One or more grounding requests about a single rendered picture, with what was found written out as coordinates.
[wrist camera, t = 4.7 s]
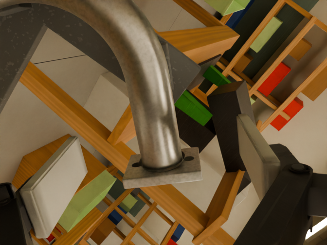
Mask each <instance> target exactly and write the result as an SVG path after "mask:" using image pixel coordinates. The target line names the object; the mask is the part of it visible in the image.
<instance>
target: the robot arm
mask: <svg viewBox="0 0 327 245"><path fill-rule="evenodd" d="M236 120H237V132H238V144H239V154H240V156H241V158H242V161H243V163H244V165H245V167H246V170H247V172H248V174H249V177H250V179H251V181H252V184H253V186H254V188H255V191H256V193H257V195H258V197H259V200H260V204H259V205H258V207H257V208H256V210H255V211H254V213H253V214H252V216H251V218H250V219H249V221H248V222H247V224H246V226H245V227H244V229H243V230H242V232H241V233H240V235H239V236H238V238H237V239H236V241H235V242H234V244H233V245H303V243H304V240H305V238H306V235H307V233H308V230H309V229H310V232H311V233H312V219H313V216H317V217H326V218H327V174H319V173H314V172H313V169H312V168H311V167H310V166H308V165H306V164H303V163H300V162H299V161H298V160H297V159H296V158H295V156H294V155H292V153H291V152H290V150H289V149H288V148H287V147H286V146H284V145H282V144H280V143H278V144H269V145H268V143H267V142H266V141H265V139H264V138H263V136H262V135H261V133H260V132H259V130H258V129H257V127H256V126H255V124H254V123H253V122H252V120H251V119H250V117H249V116H248V115H247V114H239V115H238V116H237V117H236ZM87 172H88V170H87V167H86V164H85V160H84V156H83V153H82V149H81V145H80V142H79V138H78V137H76V136H74V137H69V138H68V139H67V140H66V141H65V142H64V143H63V144H62V145H61V146H60V147H59V148H58V150H57V151H56V152H55V153H54V154H53V155H52V156H51V157H50V158H49V159H48V160H47V161H46V162H45V163H44V165H43V166H42V167H41V168H40V169H39V170H38V171H37V172H36V173H35V174H34V175H33V176H31V177H30V178H28V179H27V180H26V181H25V182H24V184H22V185H21V187H20V188H19V189H18V190H17V191H16V192H15V191H14V188H13V185H12V184H11V183H9V182H5V183H1V184H0V245H34V244H33V239H32V236H31V234H30V230H31V228H33V231H34V234H35V236H36V238H39V239H40V238H48V237H49V236H50V234H51V232H52V231H53V229H54V227H55V226H56V224H57V222H58V220H59V219H60V217H61V215H62V214H63V212H64V210H65V209H66V207H67V205H68V204H69V202H70V201H71V199H72V197H73V196H74V194H75V192H76V191H77V189H78V187H79V186H80V184H81V182H82V181H83V179H84V177H85V176H86V174H87Z"/></svg>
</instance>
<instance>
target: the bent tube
mask: <svg viewBox="0 0 327 245"><path fill-rule="evenodd" d="M20 3H40V4H46V5H51V6H54V7H58V8H60V9H63V10H65V11H68V12H70V13H72V14H73V15H75V16H77V17H79V18H80V19H82V20H83V21H85V22H86V23H87V24H89V25H90V26H91V27H92V28H94V29H95V30H96V31H97V32H98V33H99V35H100V36H101V37H102V38H103V39H104V40H105V41H106V42H107V44H108V45H109V46H110V48H111V49H112V51H113V53H114V54H115V56H116V58H117V60H118V62H119V64H120V66H121V69H122V72H123V75H124V78H125V82H126V86H127V92H128V97H129V102H130V107H131V112H132V116H133V121H134V126H135V131H136V136H137V141H138V145H139V150H140V154H136V155H131V156H130V159H129V162H128V165H127V168H126V171H125V174H124V176H123V179H122V182H123V186H124V189H131V188H139V187H148V186H157V185H165V184H174V183H183V182H192V181H201V180H202V171H201V164H200V155H199V148H198V147H191V148H183V149H181V144H180V137H179V131H178V125H177V118H176V112H175V106H174V99H173V93H172V86H171V80H170V74H169V69H168V65H167V61H166V57H165V54H164V51H163V48H162V46H161V43H160V41H159V39H158V37H157V35H156V33H155V31H154V29H153V27H152V26H151V24H150V22H149V21H148V19H147V18H146V16H145V15H144V13H143V12H142V10H141V9H140V8H139V6H138V5H137V4H136V3H135V2H134V0H0V9H1V8H4V7H7V6H11V5H15V4H20Z"/></svg>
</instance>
